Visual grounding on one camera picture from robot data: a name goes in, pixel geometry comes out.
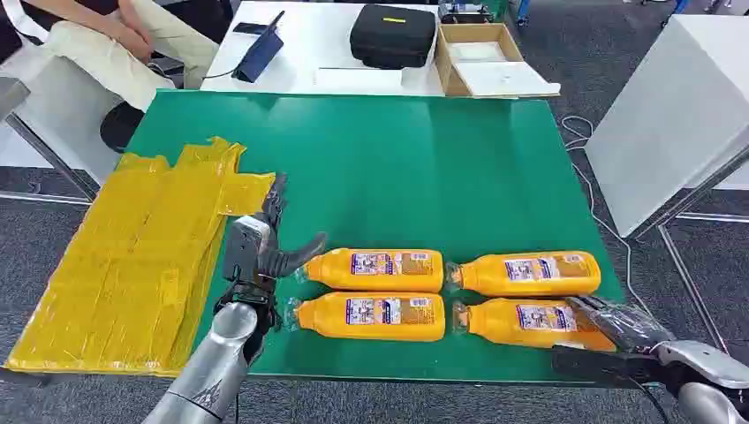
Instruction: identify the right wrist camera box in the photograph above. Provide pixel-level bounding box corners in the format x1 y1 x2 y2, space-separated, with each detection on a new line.
550 344 662 389

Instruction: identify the orange drink bottle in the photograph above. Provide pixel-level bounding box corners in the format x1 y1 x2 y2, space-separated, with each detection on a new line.
285 291 446 343
294 247 444 294
444 251 602 299
450 298 617 352

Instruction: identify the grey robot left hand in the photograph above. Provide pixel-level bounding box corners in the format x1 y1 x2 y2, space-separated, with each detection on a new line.
233 172 329 292

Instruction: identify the black carry case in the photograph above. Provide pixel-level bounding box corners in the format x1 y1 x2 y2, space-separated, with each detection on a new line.
349 4 438 70

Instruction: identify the person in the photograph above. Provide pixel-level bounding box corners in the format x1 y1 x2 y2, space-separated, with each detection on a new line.
0 0 221 112

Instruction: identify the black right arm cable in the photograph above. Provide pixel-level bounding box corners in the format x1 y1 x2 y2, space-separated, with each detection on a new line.
629 377 672 424

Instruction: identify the green table mat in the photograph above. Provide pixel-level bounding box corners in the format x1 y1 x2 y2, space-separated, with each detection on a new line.
125 88 625 388

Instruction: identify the person's hand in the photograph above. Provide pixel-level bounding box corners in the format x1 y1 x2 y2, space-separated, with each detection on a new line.
114 23 155 64

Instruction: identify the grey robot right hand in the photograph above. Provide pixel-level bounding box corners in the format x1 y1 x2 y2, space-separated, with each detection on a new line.
564 294 675 354

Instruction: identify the white desk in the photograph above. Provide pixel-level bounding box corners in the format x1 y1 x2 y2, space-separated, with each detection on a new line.
200 0 446 98

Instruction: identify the black stool base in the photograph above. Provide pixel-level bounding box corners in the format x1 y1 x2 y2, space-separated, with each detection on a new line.
99 101 146 154

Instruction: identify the open cardboard box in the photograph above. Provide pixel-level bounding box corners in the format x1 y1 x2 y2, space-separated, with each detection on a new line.
434 22 562 99

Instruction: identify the white foam insert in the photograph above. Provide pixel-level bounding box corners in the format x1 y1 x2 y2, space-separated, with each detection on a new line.
447 41 509 64

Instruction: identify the blue tablet folio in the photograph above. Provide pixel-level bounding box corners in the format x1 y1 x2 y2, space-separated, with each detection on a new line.
231 10 286 84

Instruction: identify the white side table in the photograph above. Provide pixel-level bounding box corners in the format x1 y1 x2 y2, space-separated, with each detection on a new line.
585 14 749 355

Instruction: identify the white floor cable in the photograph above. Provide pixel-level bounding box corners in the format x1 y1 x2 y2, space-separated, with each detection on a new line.
559 115 654 318

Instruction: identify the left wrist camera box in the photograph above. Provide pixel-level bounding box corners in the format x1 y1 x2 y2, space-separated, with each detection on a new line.
222 215 272 284

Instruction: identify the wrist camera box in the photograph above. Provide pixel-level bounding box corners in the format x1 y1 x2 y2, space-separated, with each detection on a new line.
550 344 662 389
222 215 272 284

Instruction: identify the grey metal table frame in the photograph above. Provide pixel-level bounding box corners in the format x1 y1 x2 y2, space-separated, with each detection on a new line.
0 76 101 206

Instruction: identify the yellow plastic sheet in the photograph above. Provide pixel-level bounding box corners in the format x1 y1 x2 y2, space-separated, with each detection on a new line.
3 136 276 379

